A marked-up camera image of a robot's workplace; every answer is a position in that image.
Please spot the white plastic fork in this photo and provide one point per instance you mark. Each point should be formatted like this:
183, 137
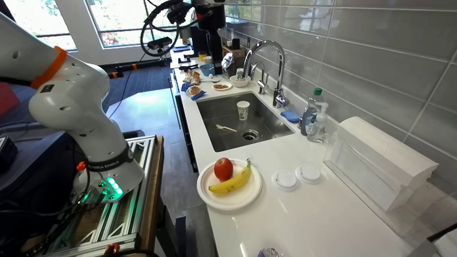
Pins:
225, 127

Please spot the camera on mount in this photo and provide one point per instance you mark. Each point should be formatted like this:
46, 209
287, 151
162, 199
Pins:
159, 43

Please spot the yellow banana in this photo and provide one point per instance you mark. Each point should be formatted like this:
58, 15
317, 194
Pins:
234, 182

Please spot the small cup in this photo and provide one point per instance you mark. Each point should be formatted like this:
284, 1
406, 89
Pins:
240, 73

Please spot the black coffee machine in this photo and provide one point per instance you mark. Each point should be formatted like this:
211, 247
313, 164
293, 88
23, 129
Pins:
199, 39

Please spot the green cap soap bottle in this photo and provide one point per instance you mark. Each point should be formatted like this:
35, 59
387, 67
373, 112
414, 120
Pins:
307, 119

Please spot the heap of snack packets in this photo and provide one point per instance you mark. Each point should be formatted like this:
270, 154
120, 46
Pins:
191, 76

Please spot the foil wrapper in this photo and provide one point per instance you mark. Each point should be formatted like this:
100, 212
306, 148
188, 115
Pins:
268, 253

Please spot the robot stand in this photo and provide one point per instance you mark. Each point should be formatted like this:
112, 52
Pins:
139, 200

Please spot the white paper plate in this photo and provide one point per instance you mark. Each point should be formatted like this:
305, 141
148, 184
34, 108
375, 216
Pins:
232, 200

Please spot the patterned paper cup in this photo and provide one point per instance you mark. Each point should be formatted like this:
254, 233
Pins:
243, 110

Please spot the window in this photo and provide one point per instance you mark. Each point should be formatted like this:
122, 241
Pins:
39, 18
121, 21

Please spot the shiny steel kettle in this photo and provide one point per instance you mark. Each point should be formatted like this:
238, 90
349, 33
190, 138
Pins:
231, 62

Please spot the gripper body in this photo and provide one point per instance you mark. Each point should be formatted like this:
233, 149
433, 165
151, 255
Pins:
210, 17

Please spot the small chrome tap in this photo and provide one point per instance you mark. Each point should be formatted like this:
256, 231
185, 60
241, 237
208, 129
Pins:
262, 84

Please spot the white cup lid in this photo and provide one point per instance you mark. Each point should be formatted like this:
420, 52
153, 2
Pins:
309, 173
285, 180

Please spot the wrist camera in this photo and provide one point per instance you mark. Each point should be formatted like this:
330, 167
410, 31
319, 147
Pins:
178, 13

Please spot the blue bowl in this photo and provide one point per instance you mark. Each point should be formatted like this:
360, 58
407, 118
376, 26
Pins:
206, 70

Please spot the white bowl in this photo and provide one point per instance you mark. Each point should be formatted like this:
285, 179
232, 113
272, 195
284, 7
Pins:
240, 83

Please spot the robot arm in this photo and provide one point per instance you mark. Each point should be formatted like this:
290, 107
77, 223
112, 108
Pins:
68, 103

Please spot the blue sponge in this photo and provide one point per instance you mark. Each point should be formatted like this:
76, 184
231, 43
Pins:
290, 116

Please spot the small plate with food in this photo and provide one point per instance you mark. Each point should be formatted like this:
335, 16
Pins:
221, 86

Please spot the steel sink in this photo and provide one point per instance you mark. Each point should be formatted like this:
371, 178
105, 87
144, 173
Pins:
228, 142

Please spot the black box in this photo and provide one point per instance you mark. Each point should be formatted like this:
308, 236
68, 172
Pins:
7, 153

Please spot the clear pump bottle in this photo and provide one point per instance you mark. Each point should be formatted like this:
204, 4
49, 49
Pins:
317, 130

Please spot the blue snack packet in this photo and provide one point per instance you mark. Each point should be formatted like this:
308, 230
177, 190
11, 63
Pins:
195, 92

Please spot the red apple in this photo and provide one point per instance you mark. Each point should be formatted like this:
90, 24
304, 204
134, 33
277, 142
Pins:
223, 169

